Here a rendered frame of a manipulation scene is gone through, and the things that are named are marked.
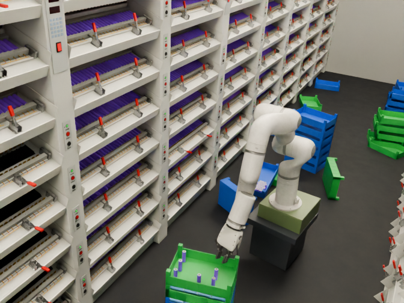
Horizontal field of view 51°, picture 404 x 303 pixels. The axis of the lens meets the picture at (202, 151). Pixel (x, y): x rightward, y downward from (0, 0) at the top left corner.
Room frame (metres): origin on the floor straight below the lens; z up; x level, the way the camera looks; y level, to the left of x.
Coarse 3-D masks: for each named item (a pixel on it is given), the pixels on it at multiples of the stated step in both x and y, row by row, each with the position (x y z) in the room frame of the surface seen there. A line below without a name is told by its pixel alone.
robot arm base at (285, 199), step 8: (280, 184) 2.00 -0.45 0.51; (288, 184) 1.98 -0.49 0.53; (296, 184) 2.00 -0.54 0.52; (280, 192) 2.00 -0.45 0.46; (288, 192) 1.98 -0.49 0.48; (296, 192) 2.01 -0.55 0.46; (272, 200) 2.04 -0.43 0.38; (280, 200) 1.99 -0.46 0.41; (288, 200) 1.98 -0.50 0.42; (296, 200) 2.00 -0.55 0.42; (280, 208) 1.96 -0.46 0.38; (288, 208) 1.96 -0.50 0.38; (296, 208) 1.96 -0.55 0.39
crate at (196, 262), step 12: (180, 252) 1.57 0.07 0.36; (192, 252) 1.58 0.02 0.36; (204, 252) 1.57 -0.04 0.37; (192, 264) 1.54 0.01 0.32; (204, 264) 1.54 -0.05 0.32; (216, 264) 1.55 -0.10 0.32; (228, 264) 1.54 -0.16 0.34; (168, 276) 1.40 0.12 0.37; (180, 276) 1.45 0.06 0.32; (192, 276) 1.46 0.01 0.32; (204, 276) 1.46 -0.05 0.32; (228, 276) 1.47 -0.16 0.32; (192, 288) 1.37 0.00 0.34; (204, 288) 1.36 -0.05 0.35; (216, 288) 1.35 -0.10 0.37; (228, 288) 1.34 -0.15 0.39
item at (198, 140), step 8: (200, 120) 2.71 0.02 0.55; (208, 120) 2.69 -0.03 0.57; (208, 128) 2.65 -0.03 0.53; (200, 136) 2.52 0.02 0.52; (208, 136) 2.61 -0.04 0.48; (184, 144) 2.38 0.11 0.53; (192, 144) 2.41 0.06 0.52; (176, 152) 2.28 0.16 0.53; (184, 152) 2.30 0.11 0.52; (168, 160) 2.12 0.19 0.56; (176, 160) 2.21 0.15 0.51; (168, 168) 2.15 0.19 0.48
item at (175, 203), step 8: (200, 168) 2.70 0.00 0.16; (192, 176) 2.59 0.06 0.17; (200, 176) 2.63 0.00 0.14; (208, 176) 2.67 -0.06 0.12; (184, 184) 2.48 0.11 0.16; (192, 184) 2.52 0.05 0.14; (200, 184) 2.54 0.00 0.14; (176, 192) 2.37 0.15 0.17; (184, 192) 2.42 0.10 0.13; (192, 192) 2.45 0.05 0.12; (168, 200) 2.27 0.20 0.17; (176, 200) 2.30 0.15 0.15; (184, 200) 2.35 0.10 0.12; (168, 208) 2.23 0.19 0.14; (176, 208) 2.26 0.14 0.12; (168, 216) 2.12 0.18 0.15
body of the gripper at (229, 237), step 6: (222, 228) 1.52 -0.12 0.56; (228, 228) 1.50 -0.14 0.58; (222, 234) 1.51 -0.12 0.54; (228, 234) 1.49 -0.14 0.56; (234, 234) 1.48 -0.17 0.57; (240, 234) 1.48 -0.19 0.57; (222, 240) 1.49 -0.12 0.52; (228, 240) 1.47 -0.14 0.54; (234, 240) 1.46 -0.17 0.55; (240, 240) 1.48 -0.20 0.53; (228, 246) 1.46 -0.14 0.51; (234, 246) 1.45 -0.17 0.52
